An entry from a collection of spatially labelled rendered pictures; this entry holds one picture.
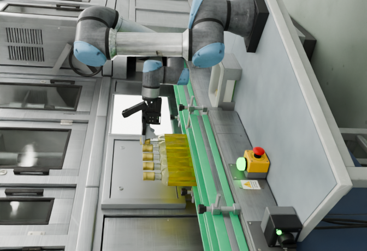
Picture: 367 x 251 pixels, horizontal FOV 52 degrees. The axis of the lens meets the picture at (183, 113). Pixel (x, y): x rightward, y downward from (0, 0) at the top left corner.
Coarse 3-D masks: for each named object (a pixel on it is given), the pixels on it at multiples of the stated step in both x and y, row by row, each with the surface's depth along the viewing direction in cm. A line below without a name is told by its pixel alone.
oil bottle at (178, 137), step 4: (160, 136) 167; (164, 136) 167; (168, 136) 168; (172, 136) 168; (176, 136) 168; (180, 136) 169; (184, 136) 169; (160, 140) 166; (180, 140) 166; (184, 140) 167
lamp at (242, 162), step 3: (240, 159) 129; (243, 159) 129; (246, 159) 129; (237, 162) 130; (240, 162) 128; (243, 162) 128; (246, 162) 128; (237, 165) 130; (240, 165) 128; (243, 165) 128; (246, 165) 128; (240, 168) 128; (243, 168) 128; (246, 168) 128
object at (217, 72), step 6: (216, 66) 178; (222, 66) 163; (216, 72) 180; (222, 72) 162; (210, 78) 182; (216, 78) 182; (222, 78) 165; (210, 84) 183; (216, 84) 183; (210, 90) 185; (210, 96) 183; (216, 96) 169; (216, 102) 170
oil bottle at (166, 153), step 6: (162, 150) 158; (168, 150) 159; (174, 150) 159; (180, 150) 159; (186, 150) 160; (162, 156) 156; (168, 156) 155; (174, 156) 156; (180, 156) 156; (186, 156) 157
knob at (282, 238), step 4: (288, 232) 102; (280, 236) 102; (284, 236) 102; (288, 236) 101; (292, 236) 102; (280, 240) 102; (284, 240) 101; (288, 240) 101; (292, 240) 101; (280, 244) 102; (284, 244) 101; (288, 244) 101; (292, 244) 101; (284, 248) 100; (288, 248) 101; (292, 248) 101; (296, 248) 101
